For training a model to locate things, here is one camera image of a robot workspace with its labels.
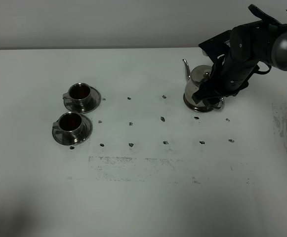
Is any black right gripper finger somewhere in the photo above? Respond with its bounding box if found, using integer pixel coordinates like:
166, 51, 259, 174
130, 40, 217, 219
192, 83, 220, 105
248, 4, 281, 25

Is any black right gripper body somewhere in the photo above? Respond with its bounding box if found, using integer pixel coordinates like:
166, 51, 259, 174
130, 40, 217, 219
207, 23, 287, 98

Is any stainless steel teapot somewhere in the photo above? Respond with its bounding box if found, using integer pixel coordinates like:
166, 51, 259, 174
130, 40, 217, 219
182, 59, 224, 110

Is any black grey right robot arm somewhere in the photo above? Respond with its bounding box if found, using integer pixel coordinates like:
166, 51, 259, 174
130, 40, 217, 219
192, 4, 287, 103

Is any round steel teapot coaster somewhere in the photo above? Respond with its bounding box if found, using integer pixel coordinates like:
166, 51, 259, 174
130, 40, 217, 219
183, 97, 214, 113

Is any far stainless steel saucer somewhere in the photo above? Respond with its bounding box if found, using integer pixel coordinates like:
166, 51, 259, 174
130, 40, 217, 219
63, 87, 101, 114

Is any stainless steel saucer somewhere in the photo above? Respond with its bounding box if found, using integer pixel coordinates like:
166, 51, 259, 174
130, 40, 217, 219
63, 87, 101, 114
52, 114, 92, 146

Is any near stainless steel saucer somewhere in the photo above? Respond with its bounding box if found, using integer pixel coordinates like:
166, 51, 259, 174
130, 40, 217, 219
52, 114, 92, 146

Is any far stainless steel teacup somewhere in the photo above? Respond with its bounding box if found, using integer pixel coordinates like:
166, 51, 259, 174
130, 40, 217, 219
62, 82, 91, 106

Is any stainless steel teacup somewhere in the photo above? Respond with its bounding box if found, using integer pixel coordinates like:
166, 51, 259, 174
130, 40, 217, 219
52, 112, 83, 135
62, 82, 91, 106

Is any near stainless steel teacup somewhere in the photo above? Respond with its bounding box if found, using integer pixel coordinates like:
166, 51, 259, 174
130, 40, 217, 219
52, 112, 83, 135

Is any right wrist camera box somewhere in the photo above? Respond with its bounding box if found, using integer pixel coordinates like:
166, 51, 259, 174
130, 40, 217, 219
199, 30, 231, 63

